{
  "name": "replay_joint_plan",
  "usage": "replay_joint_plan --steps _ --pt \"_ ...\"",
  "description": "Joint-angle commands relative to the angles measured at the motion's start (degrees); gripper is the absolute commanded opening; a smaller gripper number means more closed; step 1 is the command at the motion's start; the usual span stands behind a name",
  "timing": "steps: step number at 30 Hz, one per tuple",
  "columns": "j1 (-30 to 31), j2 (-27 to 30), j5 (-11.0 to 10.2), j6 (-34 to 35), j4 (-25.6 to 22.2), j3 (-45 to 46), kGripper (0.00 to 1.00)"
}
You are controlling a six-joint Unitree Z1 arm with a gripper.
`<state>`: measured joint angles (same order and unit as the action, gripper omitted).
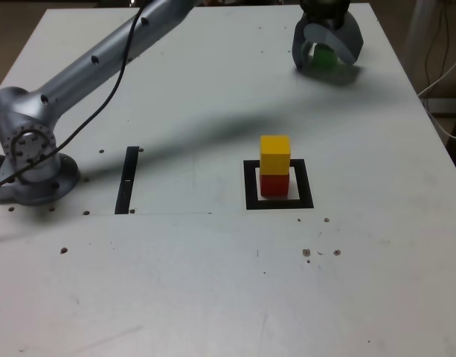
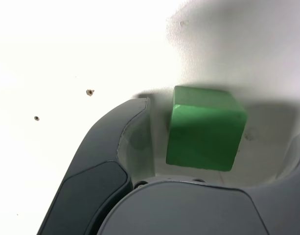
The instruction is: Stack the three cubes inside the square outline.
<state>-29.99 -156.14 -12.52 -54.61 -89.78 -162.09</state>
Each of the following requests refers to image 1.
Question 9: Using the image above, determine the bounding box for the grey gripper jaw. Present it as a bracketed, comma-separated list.
[304, 11, 365, 65]
[292, 16, 316, 71]

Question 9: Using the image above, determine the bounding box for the green cube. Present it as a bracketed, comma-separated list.
[311, 42, 340, 70]

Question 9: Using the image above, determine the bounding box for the yellow cube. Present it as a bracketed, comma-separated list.
[260, 135, 291, 176]

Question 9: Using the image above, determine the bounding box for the red cube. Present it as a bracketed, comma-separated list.
[260, 173, 290, 198]

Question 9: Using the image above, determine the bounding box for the black tape square outline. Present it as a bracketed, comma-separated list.
[243, 158, 315, 210]

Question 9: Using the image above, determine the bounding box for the black tape strip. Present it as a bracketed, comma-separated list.
[114, 146, 141, 216]

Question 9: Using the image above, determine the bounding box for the white metal post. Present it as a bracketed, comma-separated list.
[400, 0, 443, 75]

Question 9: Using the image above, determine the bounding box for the white cable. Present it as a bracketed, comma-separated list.
[417, 50, 456, 98]
[424, 97, 456, 141]

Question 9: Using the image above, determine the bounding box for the thin black cable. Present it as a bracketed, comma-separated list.
[426, 0, 454, 89]

